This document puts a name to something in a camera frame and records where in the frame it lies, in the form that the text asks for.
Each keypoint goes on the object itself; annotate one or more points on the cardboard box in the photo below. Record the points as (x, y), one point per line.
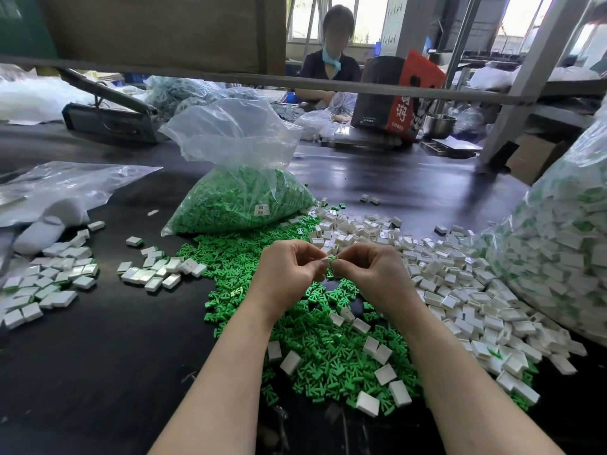
(537, 161)

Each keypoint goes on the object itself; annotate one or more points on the bag of green clips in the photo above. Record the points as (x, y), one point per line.
(247, 198)

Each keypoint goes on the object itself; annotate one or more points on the person's right forearm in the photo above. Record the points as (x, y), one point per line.
(479, 406)

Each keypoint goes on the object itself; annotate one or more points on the person's left hand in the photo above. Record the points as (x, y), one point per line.
(283, 279)

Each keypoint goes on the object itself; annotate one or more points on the white plastic sheet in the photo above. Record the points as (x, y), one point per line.
(42, 97)

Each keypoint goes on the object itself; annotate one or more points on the black and red box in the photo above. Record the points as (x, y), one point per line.
(393, 99)

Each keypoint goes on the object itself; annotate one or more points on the pile of green parts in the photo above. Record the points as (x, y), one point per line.
(235, 268)

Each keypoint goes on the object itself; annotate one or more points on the large bag of white caps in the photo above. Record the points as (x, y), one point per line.
(580, 239)

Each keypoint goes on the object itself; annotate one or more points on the metal bowl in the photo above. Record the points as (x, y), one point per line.
(439, 127)

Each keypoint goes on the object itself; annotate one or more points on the person's right hand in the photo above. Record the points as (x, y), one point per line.
(379, 277)

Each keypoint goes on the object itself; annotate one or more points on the pile of assembled white pieces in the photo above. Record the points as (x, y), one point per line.
(49, 280)

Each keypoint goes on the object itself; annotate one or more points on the clear bag of pale parts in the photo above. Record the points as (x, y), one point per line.
(195, 94)

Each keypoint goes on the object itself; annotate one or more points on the empty clear plastic bag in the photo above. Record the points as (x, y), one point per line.
(66, 184)

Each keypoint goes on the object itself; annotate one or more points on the person's left forearm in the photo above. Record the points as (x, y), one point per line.
(218, 406)

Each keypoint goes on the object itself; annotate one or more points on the black table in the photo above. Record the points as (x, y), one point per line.
(95, 385)

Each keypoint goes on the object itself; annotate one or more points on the grey metal shelf frame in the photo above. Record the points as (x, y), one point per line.
(190, 76)

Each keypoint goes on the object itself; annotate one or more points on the white paper sheets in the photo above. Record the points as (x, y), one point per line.
(452, 146)

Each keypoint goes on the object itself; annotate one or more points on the white bags on shelf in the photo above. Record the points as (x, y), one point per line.
(529, 78)

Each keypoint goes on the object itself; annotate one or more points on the pile of white plastic caps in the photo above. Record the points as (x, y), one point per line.
(486, 289)

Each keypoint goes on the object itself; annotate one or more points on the brown board panel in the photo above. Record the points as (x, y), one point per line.
(148, 31)

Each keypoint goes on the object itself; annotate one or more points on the crumpled white plastic bag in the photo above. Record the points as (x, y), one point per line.
(322, 123)

